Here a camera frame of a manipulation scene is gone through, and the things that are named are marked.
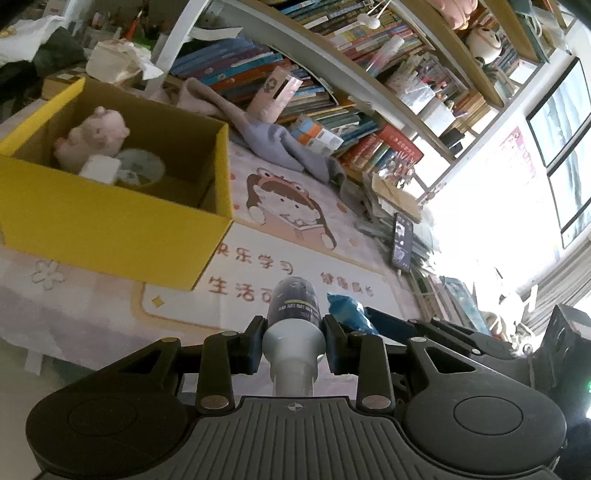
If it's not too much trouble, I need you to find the pink cartoon table mat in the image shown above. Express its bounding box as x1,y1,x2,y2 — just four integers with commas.
140,144,420,331

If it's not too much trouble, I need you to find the black smartphone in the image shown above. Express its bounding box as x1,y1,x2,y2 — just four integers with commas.
391,213,414,272

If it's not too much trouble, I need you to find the orange blue white box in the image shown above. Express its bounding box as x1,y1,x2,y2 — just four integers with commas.
288,115,344,156

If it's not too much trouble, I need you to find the grey purple cloth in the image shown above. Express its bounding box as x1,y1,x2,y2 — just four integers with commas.
176,78,346,186

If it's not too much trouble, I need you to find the stack of papers and books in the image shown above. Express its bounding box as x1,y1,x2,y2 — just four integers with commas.
355,174,509,340

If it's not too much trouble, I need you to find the pink plush pig toy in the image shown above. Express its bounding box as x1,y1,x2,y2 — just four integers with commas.
54,106,130,174

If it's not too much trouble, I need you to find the white bookshelf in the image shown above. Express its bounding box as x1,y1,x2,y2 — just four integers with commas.
151,0,574,204

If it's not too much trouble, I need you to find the white power adapter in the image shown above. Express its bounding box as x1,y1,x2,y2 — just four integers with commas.
78,155,121,185

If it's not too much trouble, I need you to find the yellow cardboard box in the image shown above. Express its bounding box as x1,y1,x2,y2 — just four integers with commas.
1,79,232,290

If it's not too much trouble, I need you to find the pink cylindrical box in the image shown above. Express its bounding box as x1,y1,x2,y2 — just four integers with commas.
245,67,303,123

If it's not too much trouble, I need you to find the white tissue pack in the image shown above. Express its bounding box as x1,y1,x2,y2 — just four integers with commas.
85,39,163,85

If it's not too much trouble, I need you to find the blue wrapper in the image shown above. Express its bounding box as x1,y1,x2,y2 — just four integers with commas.
327,293,379,335

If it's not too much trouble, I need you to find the dark spray bottle white cap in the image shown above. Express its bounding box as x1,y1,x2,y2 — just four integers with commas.
263,276,325,397

